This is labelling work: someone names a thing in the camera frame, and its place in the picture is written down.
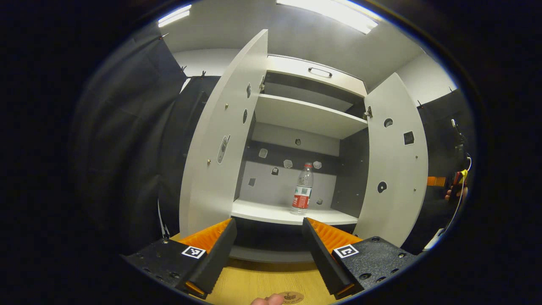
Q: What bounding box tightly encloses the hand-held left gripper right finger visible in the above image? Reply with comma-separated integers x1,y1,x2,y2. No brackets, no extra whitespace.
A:
301,217,420,300

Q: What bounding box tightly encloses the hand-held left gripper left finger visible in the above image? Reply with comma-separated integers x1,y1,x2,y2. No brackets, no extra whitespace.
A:
120,218,238,300

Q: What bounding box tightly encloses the clear plastic bottle red label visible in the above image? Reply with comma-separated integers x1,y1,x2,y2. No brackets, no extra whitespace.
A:
290,162,315,214

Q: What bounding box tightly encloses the white cabinet door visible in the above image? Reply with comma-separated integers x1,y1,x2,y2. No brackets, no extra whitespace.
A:
354,73,429,247
179,29,268,238

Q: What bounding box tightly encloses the round brown disc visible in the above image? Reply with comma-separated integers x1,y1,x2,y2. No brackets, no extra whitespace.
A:
277,291,304,305

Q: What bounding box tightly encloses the white object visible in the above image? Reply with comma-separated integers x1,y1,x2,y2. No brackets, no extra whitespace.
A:
423,228,445,251

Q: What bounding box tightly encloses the white cabinet shelf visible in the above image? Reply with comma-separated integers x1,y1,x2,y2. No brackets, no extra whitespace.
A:
254,93,368,140

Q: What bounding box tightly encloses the black backdrop cloth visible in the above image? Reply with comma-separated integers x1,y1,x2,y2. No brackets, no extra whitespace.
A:
70,21,473,255

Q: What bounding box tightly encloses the white cabinet drawer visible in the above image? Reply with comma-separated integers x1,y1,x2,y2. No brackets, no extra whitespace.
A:
266,54,368,98

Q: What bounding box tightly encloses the wide ceiling light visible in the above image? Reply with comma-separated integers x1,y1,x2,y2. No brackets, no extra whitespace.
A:
276,0,379,34

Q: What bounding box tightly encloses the narrow ceiling light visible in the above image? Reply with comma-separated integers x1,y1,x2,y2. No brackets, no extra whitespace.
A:
158,4,192,28

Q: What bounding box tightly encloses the white cable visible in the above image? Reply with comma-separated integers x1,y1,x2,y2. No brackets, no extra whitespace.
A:
444,157,473,233

